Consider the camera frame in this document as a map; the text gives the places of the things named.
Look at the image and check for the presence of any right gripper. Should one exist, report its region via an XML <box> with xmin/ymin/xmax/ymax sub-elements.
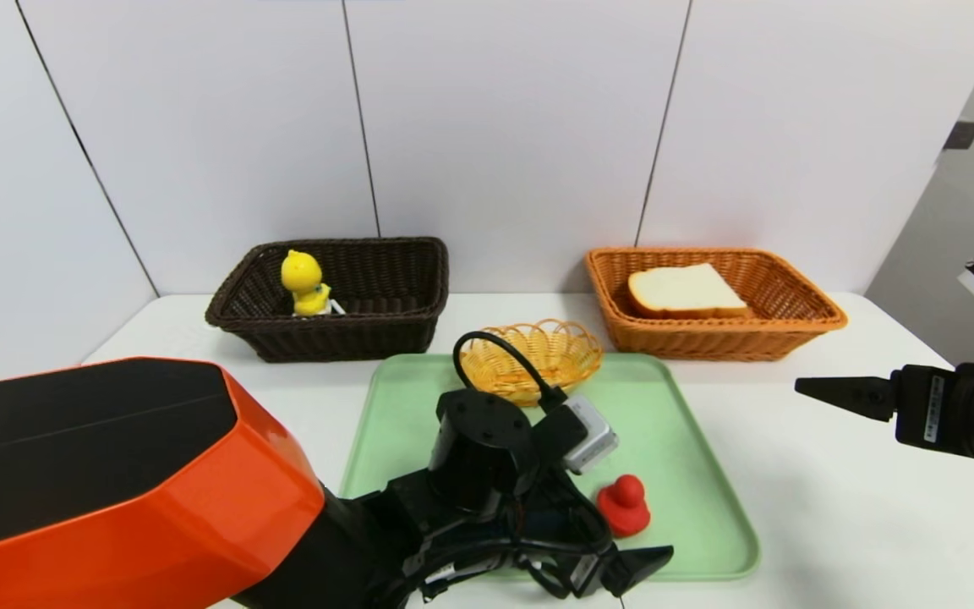
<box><xmin>794</xmin><ymin>355</ymin><xmax>974</xmax><ymax>475</ymax></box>

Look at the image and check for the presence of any dark brown wicker basket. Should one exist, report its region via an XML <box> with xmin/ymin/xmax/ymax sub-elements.
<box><xmin>205</xmin><ymin>237</ymin><xmax>450</xmax><ymax>363</ymax></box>

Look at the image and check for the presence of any light green plastic tray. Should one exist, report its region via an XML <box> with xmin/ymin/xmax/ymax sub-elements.
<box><xmin>339</xmin><ymin>353</ymin><xmax>761</xmax><ymax>582</ymax></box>

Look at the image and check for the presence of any orange wicker basket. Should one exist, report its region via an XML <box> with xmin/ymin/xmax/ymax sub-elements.
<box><xmin>585</xmin><ymin>247</ymin><xmax>848</xmax><ymax>362</ymax></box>

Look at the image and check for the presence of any red rubber duck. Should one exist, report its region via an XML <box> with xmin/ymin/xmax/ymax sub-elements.
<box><xmin>597</xmin><ymin>475</ymin><xmax>652</xmax><ymax>539</ymax></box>

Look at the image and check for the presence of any black cable with white tag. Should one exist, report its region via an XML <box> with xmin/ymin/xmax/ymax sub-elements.
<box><xmin>402</xmin><ymin>550</ymin><xmax>539</xmax><ymax>606</ymax></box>

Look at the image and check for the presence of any yellow chick toy car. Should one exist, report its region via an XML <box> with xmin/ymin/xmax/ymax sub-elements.
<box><xmin>281</xmin><ymin>250</ymin><xmax>334</xmax><ymax>318</ymax></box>

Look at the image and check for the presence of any toast bread slice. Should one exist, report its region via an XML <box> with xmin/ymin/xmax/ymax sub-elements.
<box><xmin>627</xmin><ymin>263</ymin><xmax>748</xmax><ymax>321</ymax></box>

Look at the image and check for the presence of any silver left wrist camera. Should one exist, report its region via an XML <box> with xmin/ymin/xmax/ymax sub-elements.
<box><xmin>561</xmin><ymin>394</ymin><xmax>621</xmax><ymax>475</ymax></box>

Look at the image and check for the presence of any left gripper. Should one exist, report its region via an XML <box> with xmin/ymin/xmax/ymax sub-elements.
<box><xmin>518</xmin><ymin>506</ymin><xmax>675</xmax><ymax>599</ymax></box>

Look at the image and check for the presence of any small yellow wicker basket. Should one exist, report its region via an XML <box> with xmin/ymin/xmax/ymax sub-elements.
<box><xmin>459</xmin><ymin>320</ymin><xmax>605</xmax><ymax>407</ymax></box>

